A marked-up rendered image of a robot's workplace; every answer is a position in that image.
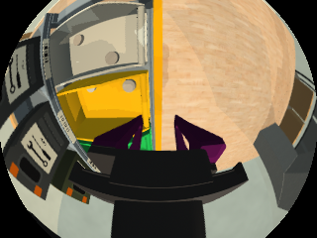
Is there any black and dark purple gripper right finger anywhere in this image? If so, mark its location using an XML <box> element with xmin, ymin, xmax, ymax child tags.
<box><xmin>174</xmin><ymin>115</ymin><xmax>226</xmax><ymax>164</ymax></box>

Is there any grey metal shelf rack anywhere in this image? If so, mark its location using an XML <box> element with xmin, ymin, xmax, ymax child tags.
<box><xmin>13</xmin><ymin>0</ymin><xmax>156</xmax><ymax>173</ymax></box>

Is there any yellow open bin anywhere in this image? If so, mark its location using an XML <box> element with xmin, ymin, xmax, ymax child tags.
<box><xmin>57</xmin><ymin>70</ymin><xmax>151</xmax><ymax>141</ymax></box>

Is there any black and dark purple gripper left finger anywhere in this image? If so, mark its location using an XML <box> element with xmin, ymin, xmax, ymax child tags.
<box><xmin>91</xmin><ymin>115</ymin><xmax>143</xmax><ymax>150</ymax></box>

